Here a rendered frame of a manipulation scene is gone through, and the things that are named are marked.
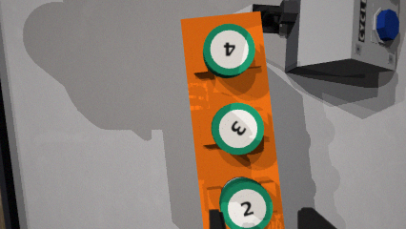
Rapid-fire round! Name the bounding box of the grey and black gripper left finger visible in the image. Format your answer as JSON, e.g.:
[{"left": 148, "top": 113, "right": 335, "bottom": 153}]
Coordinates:
[{"left": 209, "top": 209, "right": 227, "bottom": 229}]

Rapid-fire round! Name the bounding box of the grey key housing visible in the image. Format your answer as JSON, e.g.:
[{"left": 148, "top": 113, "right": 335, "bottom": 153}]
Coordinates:
[{"left": 253, "top": 0, "right": 399, "bottom": 78}]

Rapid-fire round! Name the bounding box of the orange tube rack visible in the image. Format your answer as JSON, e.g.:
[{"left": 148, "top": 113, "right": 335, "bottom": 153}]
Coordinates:
[{"left": 180, "top": 11, "right": 285, "bottom": 229}]

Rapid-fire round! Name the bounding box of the black table edge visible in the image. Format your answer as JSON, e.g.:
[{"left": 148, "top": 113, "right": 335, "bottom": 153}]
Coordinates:
[{"left": 0, "top": 79, "right": 20, "bottom": 229}]

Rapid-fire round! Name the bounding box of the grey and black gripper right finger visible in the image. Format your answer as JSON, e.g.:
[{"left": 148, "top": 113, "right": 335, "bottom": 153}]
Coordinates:
[{"left": 297, "top": 207, "right": 336, "bottom": 229}]

